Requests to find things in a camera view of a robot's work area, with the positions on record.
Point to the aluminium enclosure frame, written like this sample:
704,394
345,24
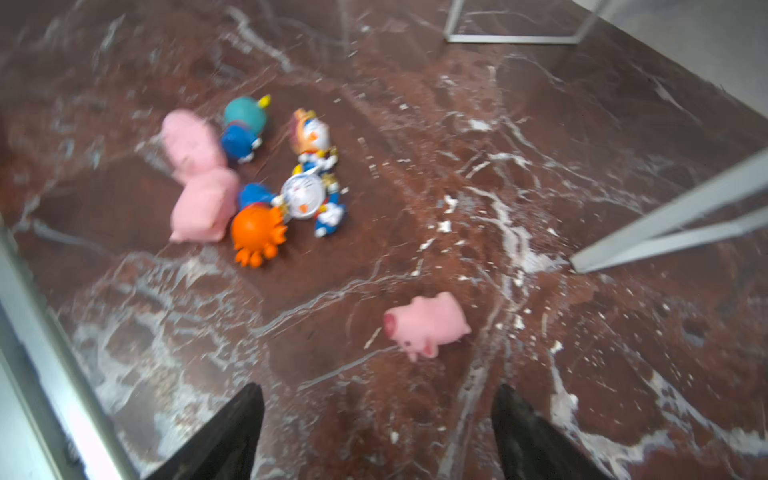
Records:
52,424

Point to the teal hooded Doraemon figure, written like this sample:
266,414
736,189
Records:
245,121

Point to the lion mane Doraemon figure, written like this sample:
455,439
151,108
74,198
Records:
311,142

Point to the orange hooded Doraemon figure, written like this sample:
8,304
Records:
259,227

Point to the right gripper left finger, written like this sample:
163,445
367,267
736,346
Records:
225,447

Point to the pink pig toy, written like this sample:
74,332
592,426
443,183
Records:
191,145
426,323
205,207

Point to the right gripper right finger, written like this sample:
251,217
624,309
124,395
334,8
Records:
529,447

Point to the white hooded Doraemon figure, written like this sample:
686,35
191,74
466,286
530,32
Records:
308,196

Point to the white two-tier shelf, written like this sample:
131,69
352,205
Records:
653,163

